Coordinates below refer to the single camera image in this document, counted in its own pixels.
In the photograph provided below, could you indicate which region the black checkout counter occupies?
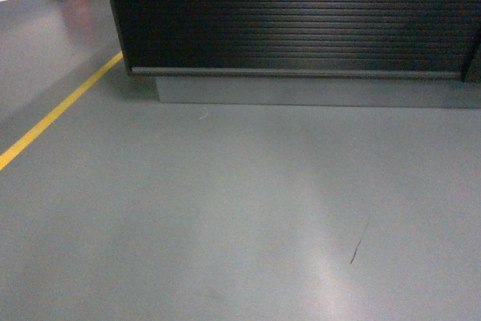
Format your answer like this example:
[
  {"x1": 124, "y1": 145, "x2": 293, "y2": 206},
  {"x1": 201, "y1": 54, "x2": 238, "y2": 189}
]
[{"x1": 110, "y1": 0, "x2": 480, "y2": 109}]

